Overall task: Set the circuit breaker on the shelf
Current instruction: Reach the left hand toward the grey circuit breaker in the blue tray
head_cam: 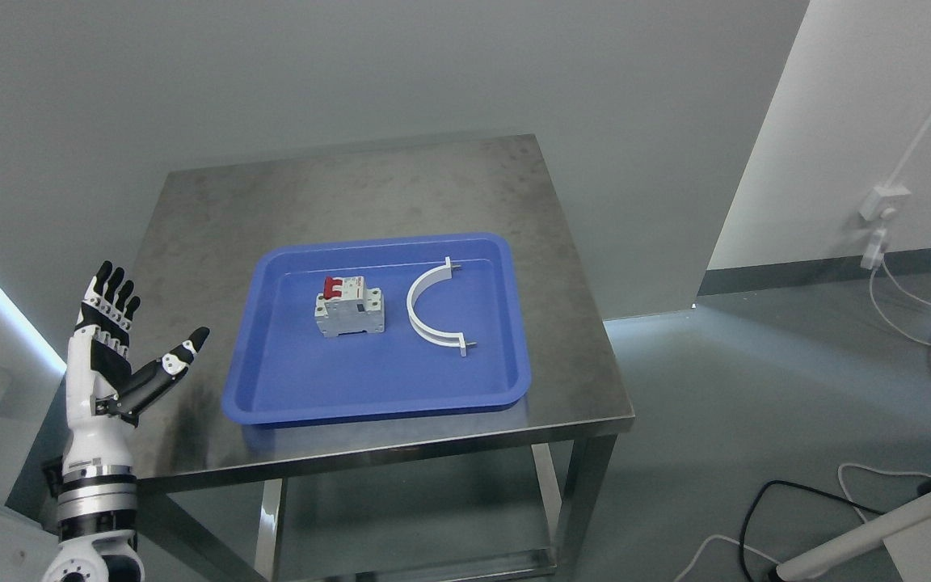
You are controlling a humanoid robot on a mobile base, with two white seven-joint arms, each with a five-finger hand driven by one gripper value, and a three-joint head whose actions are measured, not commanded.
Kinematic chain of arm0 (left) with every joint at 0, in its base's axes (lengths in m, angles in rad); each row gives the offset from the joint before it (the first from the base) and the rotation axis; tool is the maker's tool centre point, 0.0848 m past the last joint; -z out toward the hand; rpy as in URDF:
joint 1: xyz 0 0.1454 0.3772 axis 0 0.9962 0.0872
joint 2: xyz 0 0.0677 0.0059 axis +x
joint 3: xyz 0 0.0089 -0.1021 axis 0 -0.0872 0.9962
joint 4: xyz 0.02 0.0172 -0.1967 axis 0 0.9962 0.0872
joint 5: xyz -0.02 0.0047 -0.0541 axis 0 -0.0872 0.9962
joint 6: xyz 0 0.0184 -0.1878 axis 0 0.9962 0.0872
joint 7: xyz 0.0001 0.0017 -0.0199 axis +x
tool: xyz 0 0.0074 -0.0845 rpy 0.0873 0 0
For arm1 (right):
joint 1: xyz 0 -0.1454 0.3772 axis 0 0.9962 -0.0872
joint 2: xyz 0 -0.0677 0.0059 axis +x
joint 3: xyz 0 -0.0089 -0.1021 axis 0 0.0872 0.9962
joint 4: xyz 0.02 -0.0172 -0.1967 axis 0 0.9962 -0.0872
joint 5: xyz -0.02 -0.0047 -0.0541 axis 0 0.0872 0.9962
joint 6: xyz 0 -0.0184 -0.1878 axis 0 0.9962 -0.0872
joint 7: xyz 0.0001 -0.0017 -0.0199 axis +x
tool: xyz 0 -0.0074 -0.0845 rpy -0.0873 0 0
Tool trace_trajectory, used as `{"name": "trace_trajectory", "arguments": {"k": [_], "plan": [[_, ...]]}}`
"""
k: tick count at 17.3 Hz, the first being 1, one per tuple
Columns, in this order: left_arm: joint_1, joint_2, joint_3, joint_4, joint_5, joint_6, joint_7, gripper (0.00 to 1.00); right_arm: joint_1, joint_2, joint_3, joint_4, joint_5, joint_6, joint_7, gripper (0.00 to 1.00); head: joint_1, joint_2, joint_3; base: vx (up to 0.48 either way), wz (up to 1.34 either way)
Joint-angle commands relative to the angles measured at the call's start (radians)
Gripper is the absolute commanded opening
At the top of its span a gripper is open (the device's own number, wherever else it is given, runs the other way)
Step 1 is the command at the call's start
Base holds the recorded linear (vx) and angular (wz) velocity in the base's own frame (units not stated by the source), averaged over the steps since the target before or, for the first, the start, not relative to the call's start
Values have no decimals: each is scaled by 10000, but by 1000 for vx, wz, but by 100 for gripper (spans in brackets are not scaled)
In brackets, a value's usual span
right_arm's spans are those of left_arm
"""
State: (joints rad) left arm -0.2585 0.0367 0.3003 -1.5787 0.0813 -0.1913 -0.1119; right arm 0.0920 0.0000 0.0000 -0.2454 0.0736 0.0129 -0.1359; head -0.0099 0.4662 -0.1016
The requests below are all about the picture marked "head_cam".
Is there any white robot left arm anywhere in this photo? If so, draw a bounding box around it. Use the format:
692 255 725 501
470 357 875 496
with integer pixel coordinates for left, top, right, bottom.
41 465 145 581

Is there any white curved pipe clamp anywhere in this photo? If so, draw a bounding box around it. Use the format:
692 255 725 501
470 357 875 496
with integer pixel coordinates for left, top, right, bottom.
404 255 476 360

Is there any stainless steel table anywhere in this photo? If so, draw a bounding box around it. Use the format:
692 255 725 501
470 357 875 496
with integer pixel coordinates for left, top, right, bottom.
132 135 634 581

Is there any blue plastic tray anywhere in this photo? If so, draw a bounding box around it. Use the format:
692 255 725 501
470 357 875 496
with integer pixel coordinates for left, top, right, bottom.
221 233 532 426

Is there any white wall socket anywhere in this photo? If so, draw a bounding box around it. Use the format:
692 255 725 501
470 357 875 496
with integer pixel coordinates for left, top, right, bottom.
858 184 912 270

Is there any grey red circuit breaker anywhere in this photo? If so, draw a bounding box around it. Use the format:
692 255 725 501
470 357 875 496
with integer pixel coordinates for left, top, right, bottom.
314 276 385 338

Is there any black floor cable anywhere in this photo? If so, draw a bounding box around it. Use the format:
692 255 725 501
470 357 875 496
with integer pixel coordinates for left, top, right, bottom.
739 479 931 582

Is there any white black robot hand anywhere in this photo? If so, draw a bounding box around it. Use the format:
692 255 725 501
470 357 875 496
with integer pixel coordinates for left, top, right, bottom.
61 260 210 479

